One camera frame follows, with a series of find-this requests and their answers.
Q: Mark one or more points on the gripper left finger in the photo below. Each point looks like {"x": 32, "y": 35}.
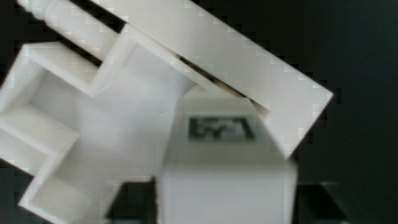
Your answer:
{"x": 134, "y": 209}

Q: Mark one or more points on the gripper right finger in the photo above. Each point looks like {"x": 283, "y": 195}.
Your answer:
{"x": 317, "y": 209}

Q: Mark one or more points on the white chair seat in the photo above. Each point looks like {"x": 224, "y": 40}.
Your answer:
{"x": 87, "y": 101}

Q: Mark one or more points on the white chair leg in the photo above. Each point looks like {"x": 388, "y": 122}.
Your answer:
{"x": 226, "y": 180}

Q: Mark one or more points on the white front fence bar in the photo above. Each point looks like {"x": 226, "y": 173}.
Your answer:
{"x": 207, "y": 42}

